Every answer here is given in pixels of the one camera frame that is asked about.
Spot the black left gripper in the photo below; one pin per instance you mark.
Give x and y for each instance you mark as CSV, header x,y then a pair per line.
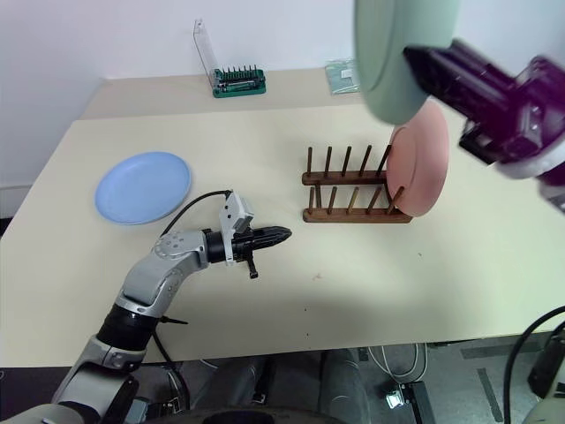
x,y
247,247

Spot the pink plate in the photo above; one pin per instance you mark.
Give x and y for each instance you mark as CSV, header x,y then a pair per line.
x,y
419,168

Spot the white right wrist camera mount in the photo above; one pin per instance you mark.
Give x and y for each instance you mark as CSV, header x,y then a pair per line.
x,y
525,167

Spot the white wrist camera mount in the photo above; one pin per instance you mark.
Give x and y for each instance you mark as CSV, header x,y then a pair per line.
x,y
234,216
525,167

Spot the blue plate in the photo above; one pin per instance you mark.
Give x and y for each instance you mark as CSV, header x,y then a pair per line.
x,y
143,187

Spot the green screwdriver bit set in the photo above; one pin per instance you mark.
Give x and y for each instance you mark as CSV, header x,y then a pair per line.
x,y
238,81

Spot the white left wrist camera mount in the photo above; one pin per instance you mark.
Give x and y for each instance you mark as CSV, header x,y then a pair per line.
x,y
234,216

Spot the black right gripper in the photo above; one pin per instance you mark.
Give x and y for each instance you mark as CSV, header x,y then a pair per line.
x,y
499,110

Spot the black zip tie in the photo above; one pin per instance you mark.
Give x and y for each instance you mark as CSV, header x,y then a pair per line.
x,y
174,321

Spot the black stand with green connector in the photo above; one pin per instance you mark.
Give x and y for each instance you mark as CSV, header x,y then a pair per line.
x,y
399,397

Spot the green plate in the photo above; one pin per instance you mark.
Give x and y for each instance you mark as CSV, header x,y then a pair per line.
x,y
388,53

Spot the clear plastic bag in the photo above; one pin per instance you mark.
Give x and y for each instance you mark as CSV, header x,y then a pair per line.
x,y
342,77

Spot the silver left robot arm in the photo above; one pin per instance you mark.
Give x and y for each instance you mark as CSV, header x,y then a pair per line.
x,y
145,278

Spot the wooden dish rack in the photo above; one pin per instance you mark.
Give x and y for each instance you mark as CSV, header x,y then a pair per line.
x,y
348,214

